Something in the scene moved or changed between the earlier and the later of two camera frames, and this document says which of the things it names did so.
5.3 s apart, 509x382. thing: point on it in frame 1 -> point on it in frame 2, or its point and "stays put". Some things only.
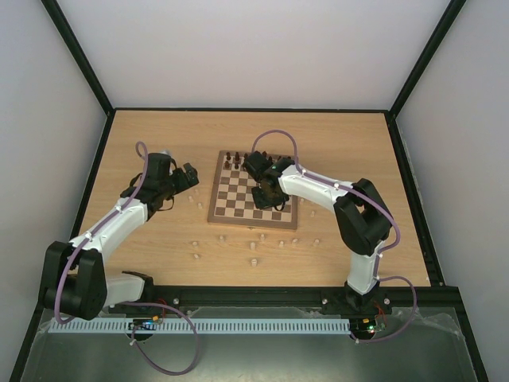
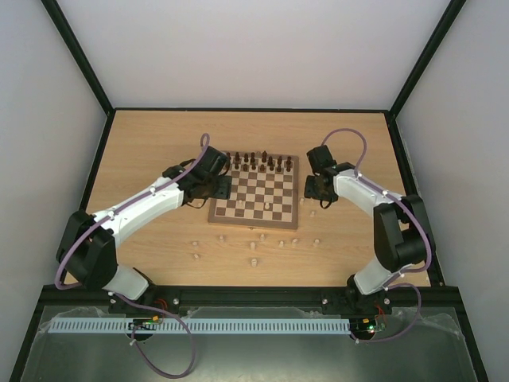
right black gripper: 265,196 -> 312,188
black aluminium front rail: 264,296 stays put
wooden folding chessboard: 231,200 stays put
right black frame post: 443,25 stays put
